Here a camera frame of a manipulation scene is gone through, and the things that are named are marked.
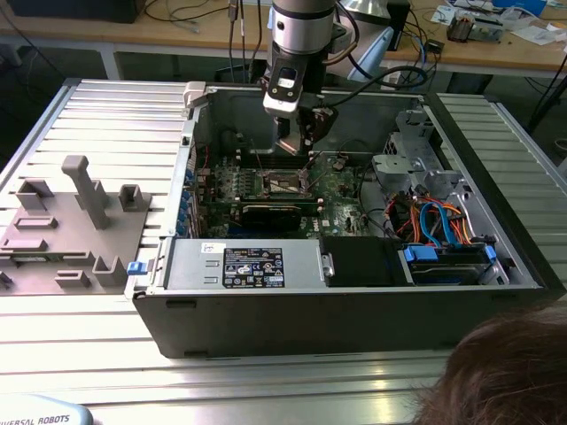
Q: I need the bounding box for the silver CPU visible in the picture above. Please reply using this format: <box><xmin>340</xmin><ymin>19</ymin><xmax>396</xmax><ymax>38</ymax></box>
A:
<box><xmin>274</xmin><ymin>135</ymin><xmax>307</xmax><ymax>157</ymax></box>

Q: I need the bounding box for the CPU socket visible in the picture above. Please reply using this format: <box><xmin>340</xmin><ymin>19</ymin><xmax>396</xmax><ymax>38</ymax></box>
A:
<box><xmin>259</xmin><ymin>167</ymin><xmax>315</xmax><ymax>198</ymax></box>

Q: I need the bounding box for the green RAM stick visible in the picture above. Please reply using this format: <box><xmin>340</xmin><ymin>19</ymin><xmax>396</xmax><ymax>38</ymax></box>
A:
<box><xmin>238</xmin><ymin>197</ymin><xmax>324</xmax><ymax>210</ymax></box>

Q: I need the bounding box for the green motherboard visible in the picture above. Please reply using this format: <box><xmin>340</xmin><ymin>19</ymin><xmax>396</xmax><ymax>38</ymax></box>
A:
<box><xmin>194</xmin><ymin>150</ymin><xmax>387</xmax><ymax>240</ymax></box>

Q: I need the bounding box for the silver metal disk bay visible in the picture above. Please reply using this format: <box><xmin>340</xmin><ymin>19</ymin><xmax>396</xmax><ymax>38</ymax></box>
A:
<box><xmin>370</xmin><ymin>153</ymin><xmax>467</xmax><ymax>197</ymax></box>

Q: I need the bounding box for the black graphics card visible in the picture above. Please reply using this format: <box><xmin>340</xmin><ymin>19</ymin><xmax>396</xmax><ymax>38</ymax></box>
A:
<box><xmin>238</xmin><ymin>205</ymin><xmax>327</xmax><ymax>235</ymax></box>

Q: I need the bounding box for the grey perforated metal cage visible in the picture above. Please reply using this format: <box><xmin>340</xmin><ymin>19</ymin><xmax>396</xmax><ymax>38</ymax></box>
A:
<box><xmin>383</xmin><ymin>108</ymin><xmax>439</xmax><ymax>157</ymax></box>

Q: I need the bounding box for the pale grey case latch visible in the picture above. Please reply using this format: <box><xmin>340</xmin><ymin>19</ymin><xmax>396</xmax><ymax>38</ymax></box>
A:
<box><xmin>183</xmin><ymin>81</ymin><xmax>209</xmax><ymax>109</ymax></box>

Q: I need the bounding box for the wooden desk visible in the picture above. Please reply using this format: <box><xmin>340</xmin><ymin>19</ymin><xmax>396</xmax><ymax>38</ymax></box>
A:
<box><xmin>0</xmin><ymin>0</ymin><xmax>567</xmax><ymax>74</ymax></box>

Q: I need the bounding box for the hard disk in blue carrier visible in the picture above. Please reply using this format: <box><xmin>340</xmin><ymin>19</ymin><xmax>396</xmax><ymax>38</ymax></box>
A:
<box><xmin>397</xmin><ymin>244</ymin><xmax>498</xmax><ymax>288</ymax></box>

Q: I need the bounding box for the grey power supply unit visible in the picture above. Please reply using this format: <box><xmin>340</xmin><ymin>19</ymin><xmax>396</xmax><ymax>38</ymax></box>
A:
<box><xmin>150</xmin><ymin>237</ymin><xmax>334</xmax><ymax>296</ymax></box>

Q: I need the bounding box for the grey metal part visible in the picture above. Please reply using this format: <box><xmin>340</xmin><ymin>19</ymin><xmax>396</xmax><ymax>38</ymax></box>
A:
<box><xmin>471</xmin><ymin>19</ymin><xmax>506</xmax><ymax>43</ymax></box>

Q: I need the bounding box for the black open PC case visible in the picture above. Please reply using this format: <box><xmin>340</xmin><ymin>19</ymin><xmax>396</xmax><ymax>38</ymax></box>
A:
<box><xmin>125</xmin><ymin>81</ymin><xmax>567</xmax><ymax>360</ymax></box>

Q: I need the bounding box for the blue box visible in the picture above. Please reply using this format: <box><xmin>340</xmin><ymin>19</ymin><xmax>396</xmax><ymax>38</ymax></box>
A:
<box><xmin>492</xmin><ymin>0</ymin><xmax>549</xmax><ymax>15</ymax></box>

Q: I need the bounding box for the white paper sheet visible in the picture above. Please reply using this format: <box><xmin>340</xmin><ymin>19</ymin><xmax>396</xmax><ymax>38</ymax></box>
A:
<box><xmin>509</xmin><ymin>24</ymin><xmax>566</xmax><ymax>47</ymax></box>

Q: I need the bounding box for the black box on desk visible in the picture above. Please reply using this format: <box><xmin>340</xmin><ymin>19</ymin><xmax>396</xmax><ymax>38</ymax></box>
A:
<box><xmin>7</xmin><ymin>0</ymin><xmax>145</xmax><ymax>25</ymax></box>

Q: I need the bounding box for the grey plastic parts rack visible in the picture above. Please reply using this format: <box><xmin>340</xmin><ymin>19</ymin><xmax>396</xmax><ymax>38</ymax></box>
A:
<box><xmin>0</xmin><ymin>154</ymin><xmax>154</xmax><ymax>297</ymax></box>

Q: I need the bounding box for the person's brown-haired head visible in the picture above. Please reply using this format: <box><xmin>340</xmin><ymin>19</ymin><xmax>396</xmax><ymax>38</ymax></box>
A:
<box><xmin>411</xmin><ymin>305</ymin><xmax>567</xmax><ymax>425</ymax></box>

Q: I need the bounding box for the pale blue teach pendant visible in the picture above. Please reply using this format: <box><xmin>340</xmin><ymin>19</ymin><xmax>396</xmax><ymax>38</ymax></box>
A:
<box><xmin>0</xmin><ymin>392</ymin><xmax>96</xmax><ymax>425</ymax></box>

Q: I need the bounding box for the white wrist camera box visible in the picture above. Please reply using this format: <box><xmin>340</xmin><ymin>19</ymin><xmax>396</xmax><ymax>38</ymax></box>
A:
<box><xmin>262</xmin><ymin>56</ymin><xmax>307</xmax><ymax>120</ymax></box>

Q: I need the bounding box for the blue wire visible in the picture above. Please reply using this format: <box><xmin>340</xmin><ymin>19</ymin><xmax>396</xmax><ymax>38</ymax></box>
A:
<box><xmin>418</xmin><ymin>201</ymin><xmax>440</xmax><ymax>248</ymax></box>
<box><xmin>435</xmin><ymin>203</ymin><xmax>461</xmax><ymax>248</ymax></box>

